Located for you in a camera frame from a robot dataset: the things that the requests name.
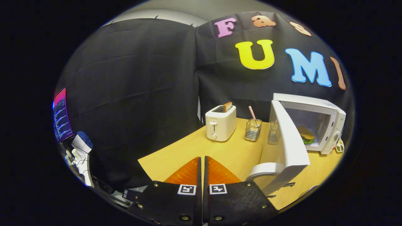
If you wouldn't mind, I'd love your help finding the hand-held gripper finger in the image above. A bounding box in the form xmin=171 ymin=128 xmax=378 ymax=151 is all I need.
xmin=127 ymin=156 xmax=203 ymax=226
xmin=203 ymin=155 xmax=278 ymax=226

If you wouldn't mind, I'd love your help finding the white microwave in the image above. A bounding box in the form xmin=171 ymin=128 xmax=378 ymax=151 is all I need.
xmin=246 ymin=93 xmax=346 ymax=196

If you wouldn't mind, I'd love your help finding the brown bread lettuce sandwich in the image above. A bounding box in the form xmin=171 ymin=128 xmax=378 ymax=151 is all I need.
xmin=297 ymin=126 xmax=316 ymax=145

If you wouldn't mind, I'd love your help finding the small black box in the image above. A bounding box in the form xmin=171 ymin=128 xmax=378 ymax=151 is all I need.
xmin=122 ymin=189 xmax=139 ymax=201

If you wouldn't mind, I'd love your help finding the cream toaster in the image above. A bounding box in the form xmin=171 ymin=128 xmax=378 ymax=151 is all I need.
xmin=205 ymin=105 xmax=237 ymax=142

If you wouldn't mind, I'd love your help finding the white and blue device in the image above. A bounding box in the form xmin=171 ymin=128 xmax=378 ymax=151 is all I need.
xmin=64 ymin=131 xmax=95 ymax=188

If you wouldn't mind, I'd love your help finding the computer monitor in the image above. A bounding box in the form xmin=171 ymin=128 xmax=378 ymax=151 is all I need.
xmin=52 ymin=87 xmax=74 ymax=143

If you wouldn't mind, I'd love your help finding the wire mesh holder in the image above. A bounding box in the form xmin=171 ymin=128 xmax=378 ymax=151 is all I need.
xmin=245 ymin=118 xmax=263 ymax=142

